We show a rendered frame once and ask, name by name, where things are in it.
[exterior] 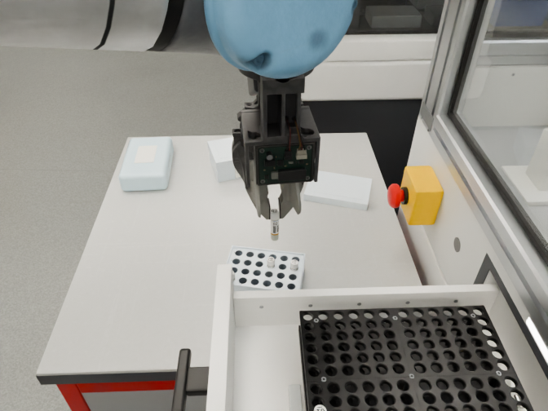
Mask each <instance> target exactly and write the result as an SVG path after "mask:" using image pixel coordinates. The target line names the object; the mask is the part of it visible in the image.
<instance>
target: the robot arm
mask: <svg viewBox="0 0 548 411"><path fill-rule="evenodd" d="M357 3H358V2H357V0H0V46H22V47H43V48H64V49H84V50H106V51H162V52H178V53H196V54H213V55H221V56H222V57H223V58H224V59H225V60H226V61H227V62H228V63H229V64H231V65H233V66H234V67H236V68H238V69H239V71H240V72H241V73H242V74H243V75H245V76H246V77H247V81H248V88H249V94H250V95H251V96H254V95H256V99H255V100H254V101H253V102H244V105H245V107H244V108H243V109H242V110H241V111H240V112H239V113H238V114H237V120H238V121H239V122H240V129H232V136H233V141H232V162H233V165H234V167H235V169H236V171H237V172H238V174H239V175H240V176H241V178H242V179H243V181H244V183H245V190H246V191H247V193H248V195H249V197H250V200H251V201H252V203H253V204H254V207H255V209H256V210H257V214H258V217H259V218H261V215H262V216H263V217H264V218H265V219H271V206H270V201H269V198H267V195H268V189H267V186H268V185H273V184H279V185H280V186H281V194H280V196H279V197H278V206H279V211H280V219H283V218H284V217H285V216H286V215H287V214H288V213H289V212H290V211H291V210H292V208H294V210H295V211H296V213H297V214H300V213H301V209H302V203H301V197H300V192H301V191H302V189H303V185H304V182H311V181H312V180H314V182H317V180H318V169H319V157H320V134H319V131H318V130H317V127H316V123H315V121H314V119H313V116H312V113H311V110H310V108H309V106H303V102H302V99H301V93H304V91H305V77H306V76H307V75H309V74H310V73H312V71H313V70H314V68H315V67H316V66H318V65H319V64H321V63H322V62H323V61H324V60H325V59H327V58H328V57H329V55H330V54H331V53H332V52H333V51H334V50H335V48H336V47H337V46H338V44H339V43H340V42H341V41H342V39H343V37H344V35H345V34H346V32H347V30H348V27H349V25H350V23H351V20H352V17H353V11H354V10H355V9H356V7H357Z"/></svg>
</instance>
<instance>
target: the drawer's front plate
mask: <svg viewBox="0 0 548 411"><path fill-rule="evenodd" d="M233 292H234V284H233V274H232V265H231V264H219V265H218V266H217V276H216V286H215V297H214V318H213V329H212V339H211V350H210V370H209V381H208V391H207V402H206V411H232V406H233V381H234V355H235V331H236V324H235V315H234V306H233Z"/></svg>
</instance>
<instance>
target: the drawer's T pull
mask: <svg viewBox="0 0 548 411"><path fill-rule="evenodd" d="M191 356H192V353H191V350H190V349H189V348H182V349H180V351H179V359H178V366H177V372H176V378H175V389H174V395H173V402H172V408H171V411H185V407H186V399H187V396H207V391H208V381H209V370H210V367H209V366H206V367H190V364H191Z"/></svg>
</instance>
